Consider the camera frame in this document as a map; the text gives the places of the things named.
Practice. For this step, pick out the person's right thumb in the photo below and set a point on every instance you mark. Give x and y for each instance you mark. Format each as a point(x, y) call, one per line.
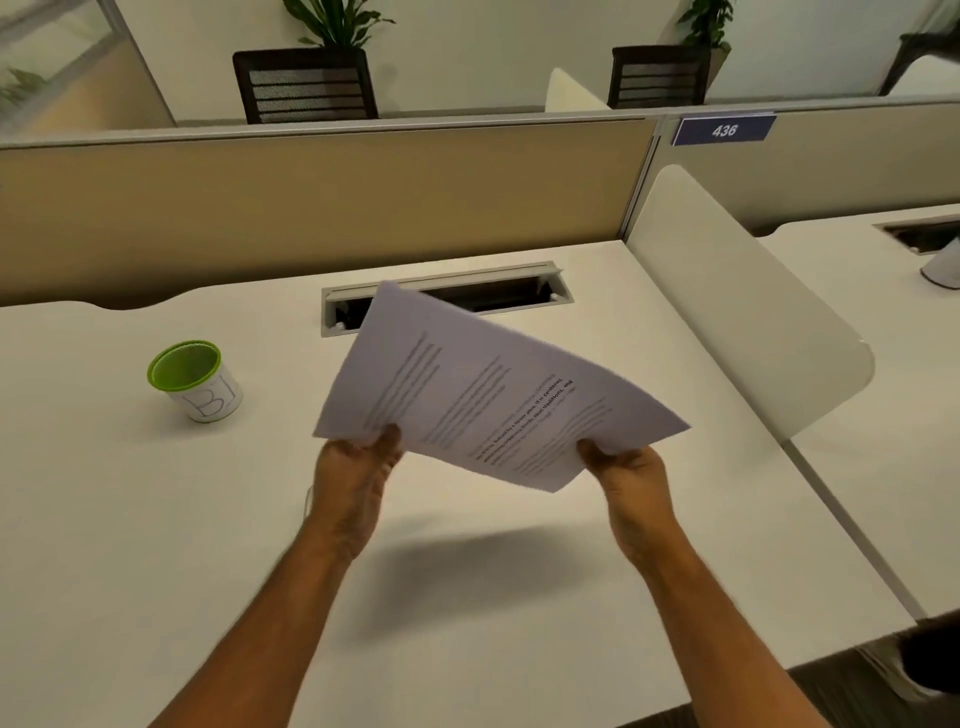
point(596, 457)

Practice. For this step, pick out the person's right forearm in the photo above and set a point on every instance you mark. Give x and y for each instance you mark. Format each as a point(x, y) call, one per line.
point(720, 645)

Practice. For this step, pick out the white object on desk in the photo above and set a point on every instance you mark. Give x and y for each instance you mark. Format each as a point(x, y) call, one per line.
point(943, 266)

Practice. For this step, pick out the black mesh office chair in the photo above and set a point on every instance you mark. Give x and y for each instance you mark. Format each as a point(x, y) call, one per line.
point(658, 76)
point(306, 85)

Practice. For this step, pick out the blue desk number sign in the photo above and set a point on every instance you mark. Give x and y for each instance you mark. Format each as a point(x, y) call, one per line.
point(724, 129)

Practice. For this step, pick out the beige cubicle partition panel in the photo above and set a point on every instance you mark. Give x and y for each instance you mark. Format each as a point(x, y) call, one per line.
point(315, 202)
point(825, 161)

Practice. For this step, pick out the green potted plant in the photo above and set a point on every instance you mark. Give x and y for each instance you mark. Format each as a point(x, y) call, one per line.
point(709, 22)
point(337, 22)

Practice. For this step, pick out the person's left hand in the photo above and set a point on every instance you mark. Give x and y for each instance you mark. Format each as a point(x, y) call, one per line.
point(346, 495)

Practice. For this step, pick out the person's right hand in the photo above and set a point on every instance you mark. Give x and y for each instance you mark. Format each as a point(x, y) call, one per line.
point(637, 502)

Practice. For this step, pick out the green rimmed white cup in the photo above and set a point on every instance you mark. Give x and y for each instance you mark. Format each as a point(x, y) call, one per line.
point(196, 381)

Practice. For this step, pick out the person's left forearm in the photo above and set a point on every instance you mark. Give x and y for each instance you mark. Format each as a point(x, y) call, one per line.
point(262, 637)

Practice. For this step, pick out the printed white paper sheet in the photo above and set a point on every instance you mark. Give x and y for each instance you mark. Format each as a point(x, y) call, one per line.
point(487, 390)

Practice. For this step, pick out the person's left thumb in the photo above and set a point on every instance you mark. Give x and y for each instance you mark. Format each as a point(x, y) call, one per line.
point(386, 444)

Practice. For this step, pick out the white curved desk divider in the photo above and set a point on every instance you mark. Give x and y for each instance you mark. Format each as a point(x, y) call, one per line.
point(570, 94)
point(742, 300)

